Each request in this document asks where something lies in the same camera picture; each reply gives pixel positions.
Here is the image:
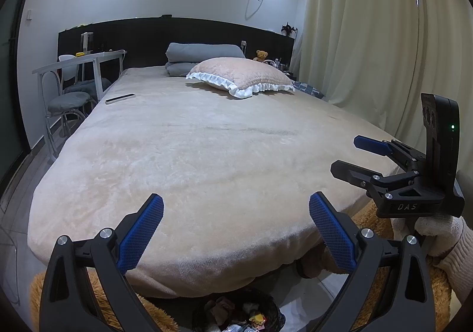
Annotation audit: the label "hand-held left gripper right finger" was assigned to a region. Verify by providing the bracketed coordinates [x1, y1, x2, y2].
[308, 191, 437, 332]

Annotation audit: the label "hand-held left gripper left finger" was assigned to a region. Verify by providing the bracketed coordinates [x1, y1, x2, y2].
[39, 193, 174, 332]

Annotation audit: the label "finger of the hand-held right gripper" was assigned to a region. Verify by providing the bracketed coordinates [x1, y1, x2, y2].
[354, 135, 427, 171]
[330, 160, 419, 189]

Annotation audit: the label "black-lined trash bin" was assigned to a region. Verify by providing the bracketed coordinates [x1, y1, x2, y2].
[192, 288, 287, 332]

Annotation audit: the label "person's right hand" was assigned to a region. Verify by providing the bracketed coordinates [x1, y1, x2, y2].
[391, 214, 465, 257]

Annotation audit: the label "person's right leg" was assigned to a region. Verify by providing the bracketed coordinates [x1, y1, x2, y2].
[347, 203, 453, 318]

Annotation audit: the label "person's leg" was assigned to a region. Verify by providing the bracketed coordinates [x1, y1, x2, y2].
[30, 267, 178, 332]
[347, 203, 453, 318]

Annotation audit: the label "person's left leg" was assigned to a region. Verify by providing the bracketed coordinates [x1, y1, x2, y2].
[30, 267, 178, 332]

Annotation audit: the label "blue patterned cloth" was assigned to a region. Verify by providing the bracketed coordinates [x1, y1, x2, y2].
[294, 81, 326, 100]

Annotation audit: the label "cream curtain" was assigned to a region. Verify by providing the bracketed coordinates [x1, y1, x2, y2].
[292, 0, 473, 185]

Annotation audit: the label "beige plush bed blanket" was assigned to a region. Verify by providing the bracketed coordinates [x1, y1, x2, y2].
[27, 66, 411, 299]

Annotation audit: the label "small bedside bottles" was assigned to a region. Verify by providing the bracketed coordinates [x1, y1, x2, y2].
[263, 57, 294, 76]

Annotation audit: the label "black remote control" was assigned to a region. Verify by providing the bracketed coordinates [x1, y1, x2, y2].
[105, 94, 137, 105]

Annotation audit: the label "pink pillow white frill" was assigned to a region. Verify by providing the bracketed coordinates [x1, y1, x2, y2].
[185, 57, 296, 99]

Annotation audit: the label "grey cushioned metal stool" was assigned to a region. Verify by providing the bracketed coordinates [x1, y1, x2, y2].
[45, 92, 91, 137]

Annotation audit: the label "white-backed chair grey cushion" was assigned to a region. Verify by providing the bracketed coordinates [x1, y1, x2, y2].
[57, 54, 111, 94]

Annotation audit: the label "white table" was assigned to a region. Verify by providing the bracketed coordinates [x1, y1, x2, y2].
[32, 49, 128, 161]

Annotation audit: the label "folded grey blanket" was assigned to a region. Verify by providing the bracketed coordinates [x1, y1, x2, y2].
[164, 43, 245, 78]

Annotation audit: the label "black headboard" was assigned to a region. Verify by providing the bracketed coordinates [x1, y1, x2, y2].
[57, 17, 295, 76]

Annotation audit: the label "white tabletop stand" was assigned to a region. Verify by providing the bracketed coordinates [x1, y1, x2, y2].
[80, 32, 94, 55]

